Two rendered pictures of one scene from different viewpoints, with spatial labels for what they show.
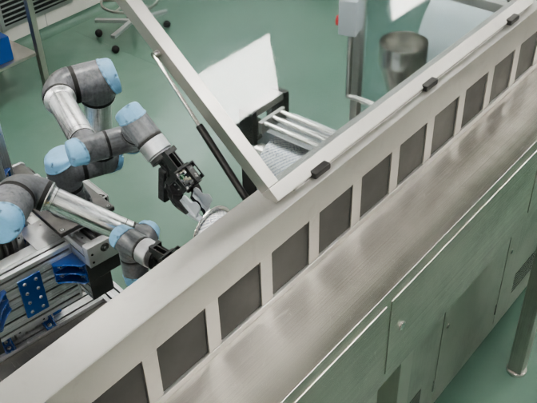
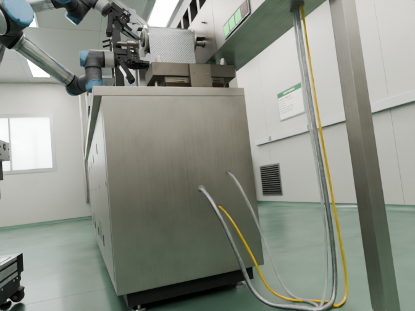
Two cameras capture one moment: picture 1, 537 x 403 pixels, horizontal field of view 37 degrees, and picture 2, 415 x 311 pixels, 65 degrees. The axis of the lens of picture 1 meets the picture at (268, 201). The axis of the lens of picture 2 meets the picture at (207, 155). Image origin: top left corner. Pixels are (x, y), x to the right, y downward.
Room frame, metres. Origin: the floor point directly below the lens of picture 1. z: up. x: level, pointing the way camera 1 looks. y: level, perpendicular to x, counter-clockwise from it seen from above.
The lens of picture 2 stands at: (0.59, 1.48, 0.48)
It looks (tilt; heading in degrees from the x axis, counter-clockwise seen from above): 5 degrees up; 298
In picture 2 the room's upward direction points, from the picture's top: 6 degrees counter-clockwise
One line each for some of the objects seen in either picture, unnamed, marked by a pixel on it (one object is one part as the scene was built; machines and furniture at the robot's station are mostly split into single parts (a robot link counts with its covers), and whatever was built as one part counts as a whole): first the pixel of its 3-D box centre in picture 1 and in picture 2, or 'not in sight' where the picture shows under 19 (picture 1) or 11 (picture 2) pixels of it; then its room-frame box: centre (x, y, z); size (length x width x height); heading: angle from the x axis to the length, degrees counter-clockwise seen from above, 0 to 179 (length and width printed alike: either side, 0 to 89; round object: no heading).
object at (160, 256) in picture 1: (169, 263); (126, 58); (1.61, 0.27, 1.12); 0.12 x 0.08 x 0.09; 49
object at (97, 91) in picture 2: not in sight; (131, 139); (2.27, -0.49, 0.88); 2.52 x 0.66 x 0.04; 139
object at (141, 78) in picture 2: not in sight; (139, 79); (1.63, 0.16, 1.05); 0.06 x 0.05 x 0.31; 49
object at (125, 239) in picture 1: (130, 242); (92, 59); (1.71, 0.40, 1.11); 0.11 x 0.08 x 0.09; 49
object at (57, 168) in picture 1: (65, 167); not in sight; (2.27, 0.71, 0.98); 0.13 x 0.12 x 0.14; 115
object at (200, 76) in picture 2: not in sight; (200, 76); (1.26, 0.19, 0.96); 0.10 x 0.03 x 0.11; 49
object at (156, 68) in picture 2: not in sight; (190, 75); (1.34, 0.14, 1.00); 0.40 x 0.16 x 0.06; 49
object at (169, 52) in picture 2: not in sight; (173, 62); (1.46, 0.10, 1.11); 0.23 x 0.01 x 0.18; 49
